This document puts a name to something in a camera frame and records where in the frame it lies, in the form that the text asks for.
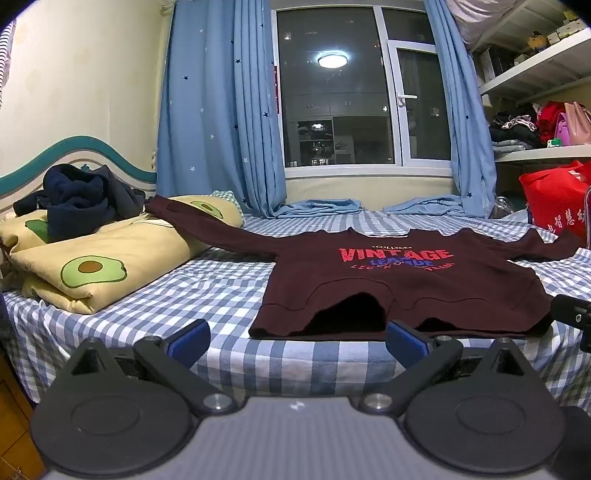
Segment yellow avocado print quilt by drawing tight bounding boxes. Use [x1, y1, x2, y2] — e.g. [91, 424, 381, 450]
[0, 194, 245, 315]

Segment teal striped headboard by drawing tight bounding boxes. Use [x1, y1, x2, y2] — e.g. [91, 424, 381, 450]
[0, 135, 158, 217]

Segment blue star curtain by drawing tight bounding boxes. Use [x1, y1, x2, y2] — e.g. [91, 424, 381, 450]
[154, 0, 368, 220]
[383, 0, 498, 219]

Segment folded grey clothes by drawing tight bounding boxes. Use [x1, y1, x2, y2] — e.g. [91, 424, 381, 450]
[492, 138, 533, 153]

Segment blue checked bed sheet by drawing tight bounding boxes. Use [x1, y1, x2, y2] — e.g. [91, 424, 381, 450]
[0, 210, 591, 409]

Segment clear plastic bag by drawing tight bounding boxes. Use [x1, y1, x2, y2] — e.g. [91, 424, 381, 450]
[491, 196, 530, 220]

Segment black clothes heap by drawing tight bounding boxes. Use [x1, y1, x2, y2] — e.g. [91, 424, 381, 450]
[489, 104, 546, 149]

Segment red shopping bag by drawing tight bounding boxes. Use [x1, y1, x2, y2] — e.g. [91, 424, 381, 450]
[518, 160, 591, 241]

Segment white framed window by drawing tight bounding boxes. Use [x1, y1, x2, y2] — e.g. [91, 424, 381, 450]
[270, 0, 455, 180]

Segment green checked pillow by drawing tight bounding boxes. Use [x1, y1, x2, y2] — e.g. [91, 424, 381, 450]
[210, 189, 246, 217]

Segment red cloth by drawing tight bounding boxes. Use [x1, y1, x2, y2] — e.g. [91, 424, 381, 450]
[536, 102, 567, 144]

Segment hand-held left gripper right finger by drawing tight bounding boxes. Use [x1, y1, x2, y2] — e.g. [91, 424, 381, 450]
[358, 319, 533, 415]

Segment maroon printed sweatshirt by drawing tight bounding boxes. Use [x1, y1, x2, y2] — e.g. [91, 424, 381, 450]
[145, 195, 587, 341]

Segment white shelf unit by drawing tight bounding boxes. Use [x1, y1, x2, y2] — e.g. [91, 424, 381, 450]
[466, 0, 591, 163]

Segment striped hanging cloth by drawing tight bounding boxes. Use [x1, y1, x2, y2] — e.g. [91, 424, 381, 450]
[0, 22, 17, 112]

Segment pink handbag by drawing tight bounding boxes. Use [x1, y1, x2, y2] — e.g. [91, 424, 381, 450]
[554, 102, 591, 147]

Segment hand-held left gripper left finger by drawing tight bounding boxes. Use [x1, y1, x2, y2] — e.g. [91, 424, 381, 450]
[61, 318, 238, 415]

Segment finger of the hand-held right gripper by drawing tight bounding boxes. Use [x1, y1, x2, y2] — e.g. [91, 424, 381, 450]
[551, 294, 591, 354]

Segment dark navy clothes pile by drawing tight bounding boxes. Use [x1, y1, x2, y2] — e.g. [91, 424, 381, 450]
[13, 164, 147, 242]

